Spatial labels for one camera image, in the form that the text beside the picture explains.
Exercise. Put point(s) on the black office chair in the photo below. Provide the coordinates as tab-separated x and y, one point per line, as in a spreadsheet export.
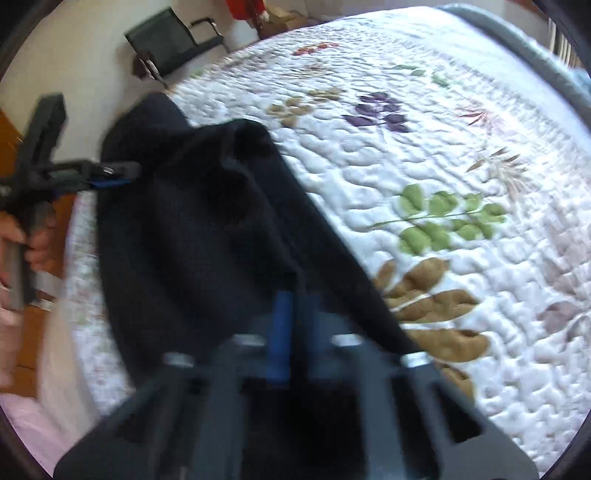
166	37

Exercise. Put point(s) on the red hanging garment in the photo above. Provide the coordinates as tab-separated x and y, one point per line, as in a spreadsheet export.
242	8

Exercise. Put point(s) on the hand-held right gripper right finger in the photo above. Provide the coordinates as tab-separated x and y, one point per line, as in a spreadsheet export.
308	339

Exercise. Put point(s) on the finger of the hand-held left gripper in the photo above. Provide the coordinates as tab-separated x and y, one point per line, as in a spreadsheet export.
108	184
115	170

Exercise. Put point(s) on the person's left hand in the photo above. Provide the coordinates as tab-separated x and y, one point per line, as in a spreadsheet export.
41	244

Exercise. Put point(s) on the beige curtain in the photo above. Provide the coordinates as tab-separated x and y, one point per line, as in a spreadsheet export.
563	46

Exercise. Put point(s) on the person's pale pink clothing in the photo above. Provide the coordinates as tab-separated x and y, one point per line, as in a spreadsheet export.
27	429

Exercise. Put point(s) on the floral quilted bedspread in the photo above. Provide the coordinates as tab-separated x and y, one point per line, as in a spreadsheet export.
415	161

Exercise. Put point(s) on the black pants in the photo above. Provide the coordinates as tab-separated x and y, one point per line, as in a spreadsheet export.
207	230

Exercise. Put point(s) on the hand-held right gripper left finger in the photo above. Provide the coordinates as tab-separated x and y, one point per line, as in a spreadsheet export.
281	337

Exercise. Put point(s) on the grey duvet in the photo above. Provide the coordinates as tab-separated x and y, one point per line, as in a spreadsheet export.
521	50

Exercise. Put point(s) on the cardboard box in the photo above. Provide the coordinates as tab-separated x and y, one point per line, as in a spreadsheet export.
284	21

